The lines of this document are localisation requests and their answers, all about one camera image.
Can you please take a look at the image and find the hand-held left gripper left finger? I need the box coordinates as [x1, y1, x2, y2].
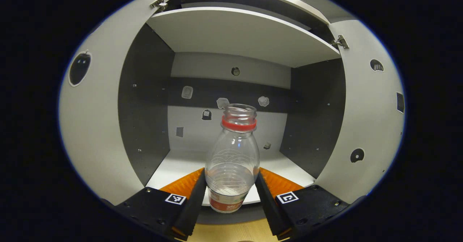
[115, 167, 207, 241]

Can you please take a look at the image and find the clear plastic water bottle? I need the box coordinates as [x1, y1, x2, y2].
[205, 104, 261, 213]

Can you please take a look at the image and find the grey cabinet door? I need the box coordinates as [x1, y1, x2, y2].
[58, 0, 178, 206]
[314, 20, 405, 204]

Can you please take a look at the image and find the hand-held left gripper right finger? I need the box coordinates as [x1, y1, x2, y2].
[254, 167, 349, 241]

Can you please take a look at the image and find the grey cabinet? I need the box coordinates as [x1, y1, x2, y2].
[118, 0, 357, 225]

